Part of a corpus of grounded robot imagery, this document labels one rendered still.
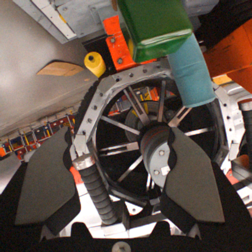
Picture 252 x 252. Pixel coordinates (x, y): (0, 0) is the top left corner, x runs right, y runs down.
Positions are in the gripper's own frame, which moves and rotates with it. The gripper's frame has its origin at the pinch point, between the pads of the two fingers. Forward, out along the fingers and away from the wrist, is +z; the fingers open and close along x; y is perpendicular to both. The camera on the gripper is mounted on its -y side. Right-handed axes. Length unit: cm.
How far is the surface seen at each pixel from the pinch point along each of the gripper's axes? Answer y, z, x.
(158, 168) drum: 18.6, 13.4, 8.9
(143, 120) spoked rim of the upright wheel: 20.3, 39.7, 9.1
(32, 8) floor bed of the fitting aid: -27, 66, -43
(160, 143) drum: 13.4, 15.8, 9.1
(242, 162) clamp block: 16.2, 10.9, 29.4
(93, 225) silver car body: 103, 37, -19
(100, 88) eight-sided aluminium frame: 6.5, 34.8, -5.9
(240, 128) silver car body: 36, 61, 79
